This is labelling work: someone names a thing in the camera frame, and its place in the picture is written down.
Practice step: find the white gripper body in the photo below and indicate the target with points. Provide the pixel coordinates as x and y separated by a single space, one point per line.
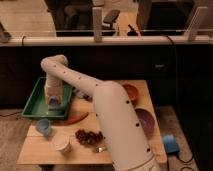
53 91

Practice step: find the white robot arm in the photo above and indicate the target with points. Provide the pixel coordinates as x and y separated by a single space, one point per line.
124 136

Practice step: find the green plastic tray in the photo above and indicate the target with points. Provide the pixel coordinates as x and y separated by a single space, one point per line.
37 108

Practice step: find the blue plastic cup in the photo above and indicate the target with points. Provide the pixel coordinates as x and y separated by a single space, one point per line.
43 126

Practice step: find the white paper cup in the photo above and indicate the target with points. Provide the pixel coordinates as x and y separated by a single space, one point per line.
61 143

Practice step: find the wooden table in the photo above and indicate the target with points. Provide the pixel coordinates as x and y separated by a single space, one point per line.
39 150

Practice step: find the dark grape bunch toy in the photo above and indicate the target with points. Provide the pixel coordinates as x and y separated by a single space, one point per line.
88 138

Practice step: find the black office chair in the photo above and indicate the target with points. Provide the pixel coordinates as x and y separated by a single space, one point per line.
73 17

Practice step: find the small metallic object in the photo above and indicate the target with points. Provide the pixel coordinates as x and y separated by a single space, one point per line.
100 149

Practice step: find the orange bowl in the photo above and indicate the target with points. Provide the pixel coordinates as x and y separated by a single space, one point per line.
132 92

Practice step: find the purple bowl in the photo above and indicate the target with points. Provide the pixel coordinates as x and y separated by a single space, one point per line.
146 119

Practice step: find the blue cylinder on floor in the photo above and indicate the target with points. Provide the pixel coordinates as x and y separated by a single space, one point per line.
170 144

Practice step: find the white horizontal rail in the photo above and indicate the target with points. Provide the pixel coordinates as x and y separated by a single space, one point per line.
106 41

